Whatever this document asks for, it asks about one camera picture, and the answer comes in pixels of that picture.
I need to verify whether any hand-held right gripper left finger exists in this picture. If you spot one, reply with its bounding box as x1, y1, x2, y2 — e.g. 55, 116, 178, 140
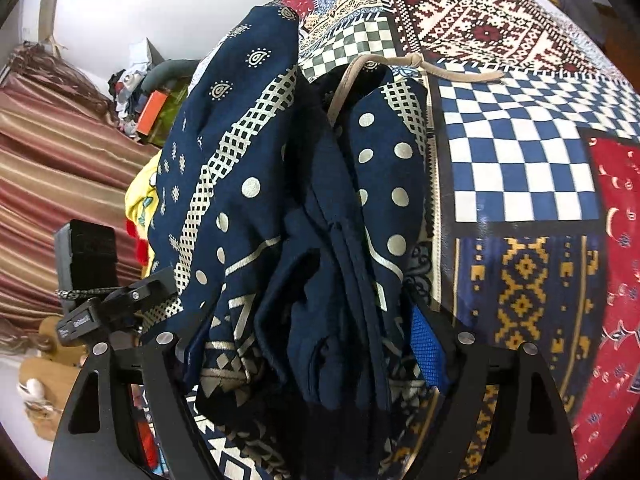
47, 305, 221, 480

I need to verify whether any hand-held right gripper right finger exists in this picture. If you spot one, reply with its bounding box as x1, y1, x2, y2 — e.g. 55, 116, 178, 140
407, 292, 581, 480

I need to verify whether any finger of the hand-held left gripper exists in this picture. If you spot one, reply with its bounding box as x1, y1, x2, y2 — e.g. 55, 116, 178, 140
97, 267, 178, 334

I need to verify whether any navy patterned hoodie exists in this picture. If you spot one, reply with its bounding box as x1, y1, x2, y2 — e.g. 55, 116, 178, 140
145, 5, 506, 480

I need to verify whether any red cloth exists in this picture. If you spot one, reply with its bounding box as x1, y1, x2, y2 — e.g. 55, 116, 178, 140
125, 220, 151, 266

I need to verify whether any yellow cartoon blanket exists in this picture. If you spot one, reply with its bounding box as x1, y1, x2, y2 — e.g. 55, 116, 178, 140
124, 152, 168, 266

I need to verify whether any red striped curtain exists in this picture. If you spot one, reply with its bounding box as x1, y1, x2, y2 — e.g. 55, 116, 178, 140
0, 42, 161, 361

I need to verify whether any orange box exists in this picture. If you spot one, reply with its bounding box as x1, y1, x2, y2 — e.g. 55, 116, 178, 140
137, 91, 168, 133

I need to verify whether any pile of clutter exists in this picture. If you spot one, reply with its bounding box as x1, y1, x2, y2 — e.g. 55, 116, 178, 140
107, 37, 168, 136

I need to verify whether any grey bolster pillow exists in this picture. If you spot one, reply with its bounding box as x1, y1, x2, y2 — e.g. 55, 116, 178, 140
145, 59, 201, 91

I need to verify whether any patchwork bedspread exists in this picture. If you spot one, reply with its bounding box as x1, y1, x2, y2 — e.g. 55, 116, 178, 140
185, 0, 640, 480

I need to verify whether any braided cord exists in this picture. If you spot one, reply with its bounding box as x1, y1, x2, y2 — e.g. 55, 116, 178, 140
55, 286, 109, 302

